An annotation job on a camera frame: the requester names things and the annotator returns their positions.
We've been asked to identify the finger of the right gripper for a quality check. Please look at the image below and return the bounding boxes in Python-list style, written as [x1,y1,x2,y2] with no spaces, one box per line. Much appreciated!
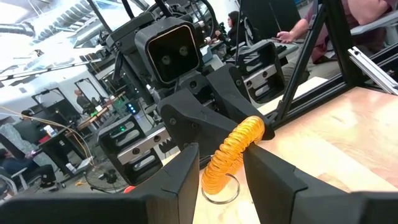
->
[156,88,239,159]
[206,63,276,141]

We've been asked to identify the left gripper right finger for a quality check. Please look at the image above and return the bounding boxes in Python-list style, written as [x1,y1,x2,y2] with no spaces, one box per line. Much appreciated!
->
[243,142,398,224]

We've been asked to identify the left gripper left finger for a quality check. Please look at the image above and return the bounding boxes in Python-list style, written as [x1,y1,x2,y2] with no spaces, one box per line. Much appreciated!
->
[0,142,200,224]

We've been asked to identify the orange spring keychain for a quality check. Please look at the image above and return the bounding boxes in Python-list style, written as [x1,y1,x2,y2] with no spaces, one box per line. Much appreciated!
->
[201,115,266,205]

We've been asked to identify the black floor fan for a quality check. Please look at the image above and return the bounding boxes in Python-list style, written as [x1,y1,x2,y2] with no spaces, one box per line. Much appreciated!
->
[84,169,130,194]

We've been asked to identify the computer tower blue lights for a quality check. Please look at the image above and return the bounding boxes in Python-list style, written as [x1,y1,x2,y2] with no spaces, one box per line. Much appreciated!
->
[126,101,139,115]

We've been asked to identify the person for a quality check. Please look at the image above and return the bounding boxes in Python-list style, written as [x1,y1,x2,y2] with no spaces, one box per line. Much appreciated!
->
[73,88,93,110]
[214,11,246,47]
[0,148,57,189]
[276,0,398,85]

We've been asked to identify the silver aluminium extrusion bar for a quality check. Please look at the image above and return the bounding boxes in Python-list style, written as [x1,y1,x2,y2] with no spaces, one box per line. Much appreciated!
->
[347,45,398,96]

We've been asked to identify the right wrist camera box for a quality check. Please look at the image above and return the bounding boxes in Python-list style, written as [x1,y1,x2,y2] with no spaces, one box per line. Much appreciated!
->
[134,16,202,85]

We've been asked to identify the black aluminium table frame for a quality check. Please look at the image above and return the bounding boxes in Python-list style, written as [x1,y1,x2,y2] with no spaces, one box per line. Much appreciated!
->
[270,0,398,129]

